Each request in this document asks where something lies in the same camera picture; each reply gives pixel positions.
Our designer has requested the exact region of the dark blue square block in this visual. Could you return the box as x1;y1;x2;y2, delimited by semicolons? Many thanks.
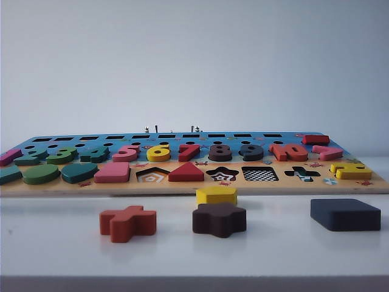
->
310;198;382;232

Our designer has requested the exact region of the wooden shape puzzle board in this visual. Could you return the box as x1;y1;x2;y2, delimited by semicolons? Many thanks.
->
0;131;389;197

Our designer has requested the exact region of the pink number one piece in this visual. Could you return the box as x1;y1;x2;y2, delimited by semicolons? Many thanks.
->
0;148;22;167

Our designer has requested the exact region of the yellow number six piece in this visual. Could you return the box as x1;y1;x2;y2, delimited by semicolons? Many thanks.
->
146;143;171;163

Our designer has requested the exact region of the dark blue number nine piece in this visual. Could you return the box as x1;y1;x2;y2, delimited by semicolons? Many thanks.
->
239;144;264;162

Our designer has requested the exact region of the teal number four piece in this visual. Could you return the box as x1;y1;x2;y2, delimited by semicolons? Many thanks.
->
80;145;110;164

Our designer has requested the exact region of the orange number ten piece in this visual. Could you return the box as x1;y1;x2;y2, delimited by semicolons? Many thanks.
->
269;142;308;162

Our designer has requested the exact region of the pink rectangle block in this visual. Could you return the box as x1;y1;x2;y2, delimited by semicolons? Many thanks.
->
94;162;131;184

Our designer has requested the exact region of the pink number five piece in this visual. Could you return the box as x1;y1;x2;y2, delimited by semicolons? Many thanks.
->
112;143;141;163

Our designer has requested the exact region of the red number seven piece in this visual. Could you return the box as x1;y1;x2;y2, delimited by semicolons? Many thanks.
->
178;143;202;162

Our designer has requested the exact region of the orange cross block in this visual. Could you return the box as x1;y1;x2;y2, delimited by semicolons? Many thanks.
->
99;205;157;243

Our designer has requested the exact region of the teal rounded shape block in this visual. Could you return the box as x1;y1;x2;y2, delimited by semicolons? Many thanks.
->
61;163;99;184

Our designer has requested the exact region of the green oval block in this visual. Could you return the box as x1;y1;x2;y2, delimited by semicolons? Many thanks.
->
22;164;61;186

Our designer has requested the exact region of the brown number eight piece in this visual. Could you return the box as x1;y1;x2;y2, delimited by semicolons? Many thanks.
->
208;144;235;162

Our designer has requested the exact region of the yellow pentagon block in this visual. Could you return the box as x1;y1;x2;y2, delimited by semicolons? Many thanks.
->
196;186;238;206

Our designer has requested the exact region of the yellow sign piece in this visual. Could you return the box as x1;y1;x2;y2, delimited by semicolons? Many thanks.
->
330;162;374;181

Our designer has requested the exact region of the red triangle block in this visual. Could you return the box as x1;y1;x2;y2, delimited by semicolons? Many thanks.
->
168;161;205;183

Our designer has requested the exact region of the teal flat shape block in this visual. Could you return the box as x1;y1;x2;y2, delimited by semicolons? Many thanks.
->
0;165;24;186

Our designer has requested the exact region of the red minus sign piece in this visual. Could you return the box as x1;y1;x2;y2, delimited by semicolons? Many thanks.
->
301;134;331;145

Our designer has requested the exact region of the brown star block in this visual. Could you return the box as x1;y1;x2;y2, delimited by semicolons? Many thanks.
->
192;203;247;239

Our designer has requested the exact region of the green number two piece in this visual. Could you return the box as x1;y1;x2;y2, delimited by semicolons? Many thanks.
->
14;148;49;167

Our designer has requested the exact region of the pink sign piece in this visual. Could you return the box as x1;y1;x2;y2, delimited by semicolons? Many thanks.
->
312;145;344;161

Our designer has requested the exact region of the green number three piece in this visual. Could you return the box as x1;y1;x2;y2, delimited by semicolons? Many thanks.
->
46;147;79;165

